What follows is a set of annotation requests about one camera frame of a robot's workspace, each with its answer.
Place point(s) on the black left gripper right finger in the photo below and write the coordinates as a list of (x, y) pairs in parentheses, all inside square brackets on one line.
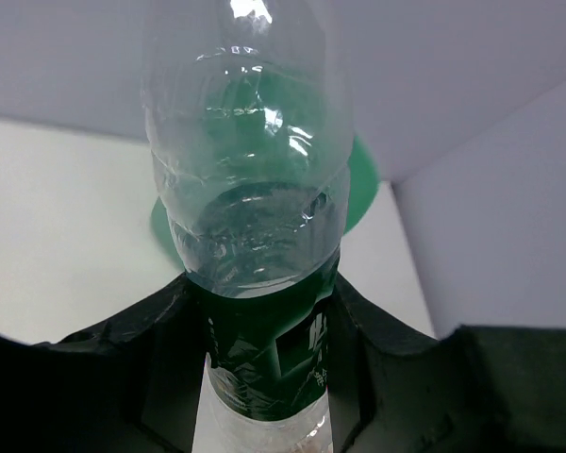
[(392, 388)]

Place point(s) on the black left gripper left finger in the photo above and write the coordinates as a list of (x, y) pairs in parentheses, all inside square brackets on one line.
[(130, 383)]

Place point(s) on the green label clear bottle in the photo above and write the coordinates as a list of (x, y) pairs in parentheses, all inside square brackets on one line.
[(248, 115)]

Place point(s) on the green plastic bin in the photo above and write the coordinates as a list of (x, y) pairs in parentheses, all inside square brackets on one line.
[(364, 184)]

